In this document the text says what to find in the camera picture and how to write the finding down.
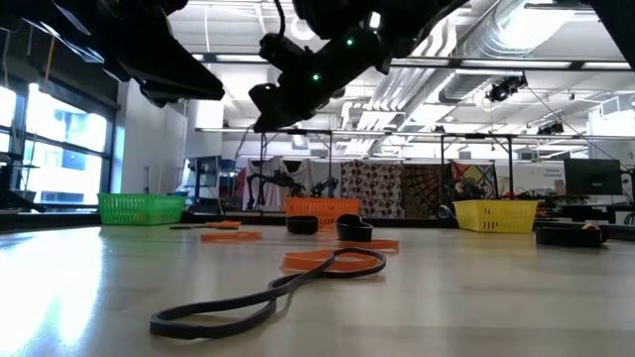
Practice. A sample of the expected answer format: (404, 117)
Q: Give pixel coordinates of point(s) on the black ceiling camera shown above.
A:
(550, 129)
(503, 90)

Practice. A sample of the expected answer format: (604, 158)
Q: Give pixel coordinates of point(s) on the orange rubber band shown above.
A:
(590, 226)
(377, 244)
(223, 224)
(297, 260)
(230, 237)

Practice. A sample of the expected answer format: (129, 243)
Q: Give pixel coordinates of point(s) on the black wide rubber band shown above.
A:
(302, 225)
(353, 230)
(565, 238)

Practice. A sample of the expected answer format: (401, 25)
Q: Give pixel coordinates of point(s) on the black background monitor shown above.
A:
(593, 176)

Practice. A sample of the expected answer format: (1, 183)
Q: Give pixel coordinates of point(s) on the thin dark rubber band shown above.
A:
(188, 227)
(270, 292)

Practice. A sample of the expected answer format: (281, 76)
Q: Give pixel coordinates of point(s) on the black background robot arm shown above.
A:
(275, 182)
(325, 187)

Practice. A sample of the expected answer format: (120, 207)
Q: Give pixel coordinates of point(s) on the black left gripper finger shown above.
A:
(168, 69)

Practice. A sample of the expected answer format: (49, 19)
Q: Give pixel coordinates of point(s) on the brown dotted cloth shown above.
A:
(372, 186)

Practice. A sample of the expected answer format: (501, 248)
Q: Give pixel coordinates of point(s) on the yellow plastic basket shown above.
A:
(496, 216)

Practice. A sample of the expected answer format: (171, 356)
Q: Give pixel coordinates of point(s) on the green plastic basket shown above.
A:
(141, 210)

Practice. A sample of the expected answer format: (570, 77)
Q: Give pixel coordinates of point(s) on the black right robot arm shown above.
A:
(407, 15)

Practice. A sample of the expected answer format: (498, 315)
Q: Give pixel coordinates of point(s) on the large window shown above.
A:
(64, 149)

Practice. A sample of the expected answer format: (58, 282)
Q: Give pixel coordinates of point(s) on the colourful patterned cloth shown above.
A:
(476, 173)

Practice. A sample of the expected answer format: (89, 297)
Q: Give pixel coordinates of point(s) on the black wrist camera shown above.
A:
(278, 49)

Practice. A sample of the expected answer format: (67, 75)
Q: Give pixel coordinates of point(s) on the black table clamp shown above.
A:
(445, 212)

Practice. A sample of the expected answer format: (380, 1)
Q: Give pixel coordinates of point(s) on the dark patterned cloth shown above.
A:
(424, 191)

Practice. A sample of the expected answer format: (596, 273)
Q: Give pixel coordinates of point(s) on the silver ventilation duct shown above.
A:
(496, 44)

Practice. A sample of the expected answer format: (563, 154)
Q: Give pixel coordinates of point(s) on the black metal stand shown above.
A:
(330, 149)
(510, 158)

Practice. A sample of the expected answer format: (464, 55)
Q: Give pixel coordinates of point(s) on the orange plastic basket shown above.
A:
(317, 205)

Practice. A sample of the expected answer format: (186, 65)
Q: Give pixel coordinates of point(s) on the white cloth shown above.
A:
(297, 171)

